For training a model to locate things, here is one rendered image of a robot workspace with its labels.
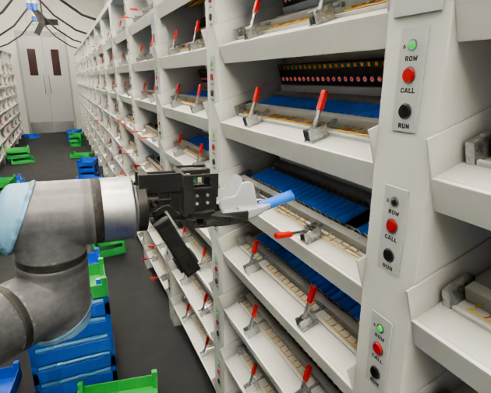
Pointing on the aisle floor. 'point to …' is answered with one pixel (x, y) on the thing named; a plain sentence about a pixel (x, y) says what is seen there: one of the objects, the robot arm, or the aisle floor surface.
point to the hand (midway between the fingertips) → (259, 208)
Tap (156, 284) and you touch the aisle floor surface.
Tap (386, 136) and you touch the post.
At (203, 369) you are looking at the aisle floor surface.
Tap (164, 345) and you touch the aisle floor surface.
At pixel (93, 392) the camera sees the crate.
